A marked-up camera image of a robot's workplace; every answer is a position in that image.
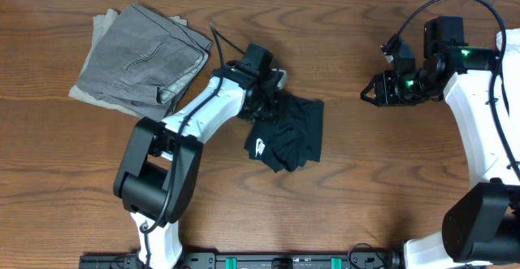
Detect folded grey shorts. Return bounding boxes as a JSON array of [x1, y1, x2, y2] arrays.
[[76, 3, 211, 121]]

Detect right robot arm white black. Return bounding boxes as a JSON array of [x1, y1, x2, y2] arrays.
[[361, 45, 519, 268]]

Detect black t-shirt white logo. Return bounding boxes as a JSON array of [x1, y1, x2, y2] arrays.
[[245, 93, 324, 172]]

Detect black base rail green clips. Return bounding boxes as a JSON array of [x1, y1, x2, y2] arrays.
[[79, 239, 405, 269]]

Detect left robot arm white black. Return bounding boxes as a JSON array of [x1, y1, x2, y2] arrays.
[[113, 61, 287, 268]]

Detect folded beige garment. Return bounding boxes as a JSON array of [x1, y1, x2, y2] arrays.
[[67, 8, 189, 113]]

